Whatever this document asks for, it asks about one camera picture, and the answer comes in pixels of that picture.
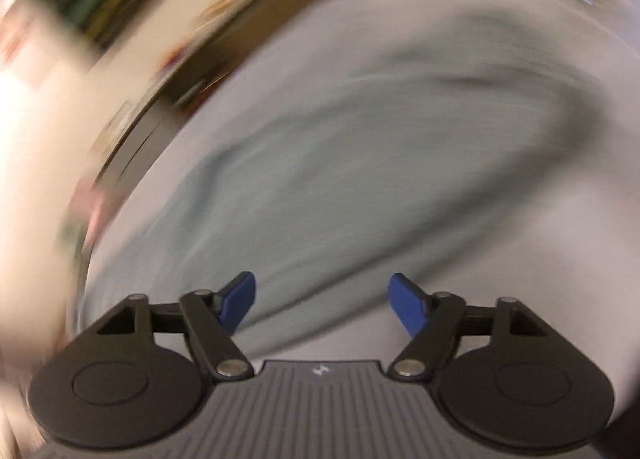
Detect grey pants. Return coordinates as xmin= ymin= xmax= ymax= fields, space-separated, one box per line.
xmin=85 ymin=9 xmax=603 ymax=342

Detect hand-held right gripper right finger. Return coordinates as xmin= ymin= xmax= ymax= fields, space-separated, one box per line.
xmin=388 ymin=273 xmax=547 ymax=382

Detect long low tv cabinet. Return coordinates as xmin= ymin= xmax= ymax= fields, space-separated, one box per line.
xmin=90 ymin=0 xmax=281 ymax=204

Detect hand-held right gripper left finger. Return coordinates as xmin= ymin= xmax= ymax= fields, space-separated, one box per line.
xmin=96 ymin=271 xmax=257 ymax=381

